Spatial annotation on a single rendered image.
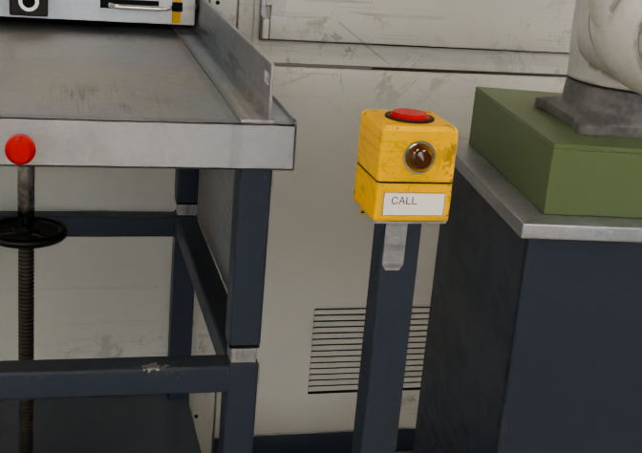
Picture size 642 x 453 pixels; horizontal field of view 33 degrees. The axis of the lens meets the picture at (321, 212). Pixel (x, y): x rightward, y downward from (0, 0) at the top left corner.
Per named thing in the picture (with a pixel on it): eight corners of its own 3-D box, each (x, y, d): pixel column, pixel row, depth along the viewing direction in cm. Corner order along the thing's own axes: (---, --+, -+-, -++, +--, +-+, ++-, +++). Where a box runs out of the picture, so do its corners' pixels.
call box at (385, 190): (449, 225, 108) (460, 126, 105) (373, 225, 106) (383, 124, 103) (423, 201, 116) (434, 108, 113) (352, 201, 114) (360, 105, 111)
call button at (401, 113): (434, 132, 107) (435, 117, 106) (395, 131, 106) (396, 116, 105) (420, 123, 111) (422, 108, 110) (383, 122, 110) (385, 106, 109)
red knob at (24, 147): (35, 167, 115) (35, 138, 114) (4, 166, 114) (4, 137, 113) (35, 156, 119) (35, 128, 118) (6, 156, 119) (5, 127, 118)
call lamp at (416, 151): (438, 178, 105) (441, 143, 104) (404, 177, 104) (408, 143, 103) (433, 174, 106) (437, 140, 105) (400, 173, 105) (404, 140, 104)
